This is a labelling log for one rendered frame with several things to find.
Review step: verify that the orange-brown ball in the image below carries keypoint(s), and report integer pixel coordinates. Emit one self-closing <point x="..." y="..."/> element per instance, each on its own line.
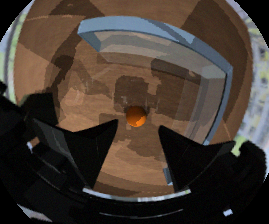
<point x="135" y="116"/>

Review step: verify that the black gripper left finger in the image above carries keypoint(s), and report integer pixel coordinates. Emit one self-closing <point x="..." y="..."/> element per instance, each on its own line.
<point x="86" y="149"/>

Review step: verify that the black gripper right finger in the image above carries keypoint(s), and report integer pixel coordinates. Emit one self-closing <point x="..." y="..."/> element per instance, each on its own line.
<point x="186" y="159"/>

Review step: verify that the clear low l-shaped wall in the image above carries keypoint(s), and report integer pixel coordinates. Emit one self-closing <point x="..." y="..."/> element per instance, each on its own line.
<point x="210" y="89"/>

